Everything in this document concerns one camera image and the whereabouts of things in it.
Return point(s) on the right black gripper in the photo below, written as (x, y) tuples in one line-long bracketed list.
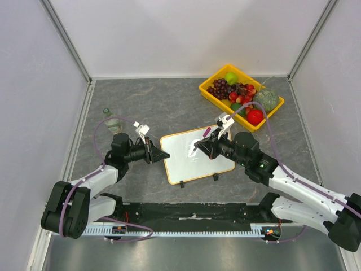
[(212, 147)]

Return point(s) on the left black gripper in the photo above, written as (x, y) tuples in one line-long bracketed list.
[(152, 153)]

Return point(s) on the orange framed whiteboard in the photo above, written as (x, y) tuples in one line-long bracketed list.
[(187, 163)]

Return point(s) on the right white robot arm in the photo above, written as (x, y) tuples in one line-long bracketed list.
[(334, 214)]

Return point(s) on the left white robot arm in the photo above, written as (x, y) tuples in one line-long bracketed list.
[(73, 205)]

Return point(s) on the green lime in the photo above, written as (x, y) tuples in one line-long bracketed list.
[(236, 106)]

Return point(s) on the clear glass bottle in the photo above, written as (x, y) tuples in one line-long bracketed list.
[(113, 124)]

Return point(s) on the red apple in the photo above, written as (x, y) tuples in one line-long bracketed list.
[(254, 117)]

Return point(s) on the purple grape bunch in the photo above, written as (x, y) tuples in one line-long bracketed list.
[(221, 89)]

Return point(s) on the red cherry pile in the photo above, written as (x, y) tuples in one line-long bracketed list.
[(240, 93)]

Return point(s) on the green apple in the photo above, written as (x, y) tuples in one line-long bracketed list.
[(231, 78)]

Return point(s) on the netted green melon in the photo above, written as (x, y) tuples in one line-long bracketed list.
[(266, 97)]

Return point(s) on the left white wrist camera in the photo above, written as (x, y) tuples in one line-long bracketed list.
[(141, 130)]

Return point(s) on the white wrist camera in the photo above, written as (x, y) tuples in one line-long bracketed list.
[(141, 130), (224, 122)]

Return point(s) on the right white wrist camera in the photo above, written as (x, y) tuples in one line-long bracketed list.
[(224, 122)]

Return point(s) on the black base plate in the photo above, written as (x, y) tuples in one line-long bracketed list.
[(192, 217)]

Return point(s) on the light blue cable duct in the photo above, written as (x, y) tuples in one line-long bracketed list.
[(112, 230)]

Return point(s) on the left aluminium frame post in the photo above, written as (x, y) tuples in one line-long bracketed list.
[(64, 36)]

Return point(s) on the aluminium frame post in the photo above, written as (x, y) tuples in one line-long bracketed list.
[(64, 36), (319, 25)]

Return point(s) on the right aluminium frame post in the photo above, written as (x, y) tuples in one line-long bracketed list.
[(319, 25)]

